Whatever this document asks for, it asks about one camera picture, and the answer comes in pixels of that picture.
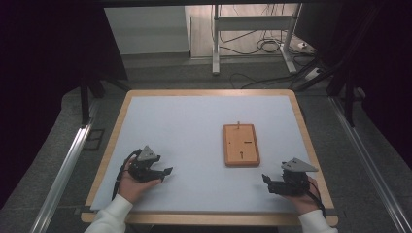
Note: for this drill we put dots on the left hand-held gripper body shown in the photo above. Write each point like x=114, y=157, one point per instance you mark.
x=144, y=170

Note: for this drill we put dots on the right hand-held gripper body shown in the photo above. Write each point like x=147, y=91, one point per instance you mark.
x=291, y=183

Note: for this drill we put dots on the wooden photo frame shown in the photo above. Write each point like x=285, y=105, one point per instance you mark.
x=241, y=145

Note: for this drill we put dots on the person's left hand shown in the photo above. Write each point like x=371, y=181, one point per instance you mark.
x=132, y=189

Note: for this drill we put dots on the person's right hand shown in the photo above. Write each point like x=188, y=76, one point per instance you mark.
x=306, y=202

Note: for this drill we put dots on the white table mat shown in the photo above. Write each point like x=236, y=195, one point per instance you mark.
x=194, y=136

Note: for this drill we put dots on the dark floor vent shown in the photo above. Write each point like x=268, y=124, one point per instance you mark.
x=94, y=139

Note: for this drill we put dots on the black metal stand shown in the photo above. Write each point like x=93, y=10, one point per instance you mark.
x=85, y=103
x=348, y=103

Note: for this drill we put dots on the white power strip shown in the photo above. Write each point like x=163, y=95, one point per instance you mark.
x=313, y=74

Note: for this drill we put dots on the white cabinet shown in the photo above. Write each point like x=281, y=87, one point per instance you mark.
x=149, y=30

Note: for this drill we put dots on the dark curtain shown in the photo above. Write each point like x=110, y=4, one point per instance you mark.
x=42, y=81
x=382, y=64

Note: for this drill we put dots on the silver metal rail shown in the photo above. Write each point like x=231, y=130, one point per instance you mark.
x=61, y=178
x=369, y=165

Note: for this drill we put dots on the white metal desk frame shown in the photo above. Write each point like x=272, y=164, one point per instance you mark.
x=252, y=22

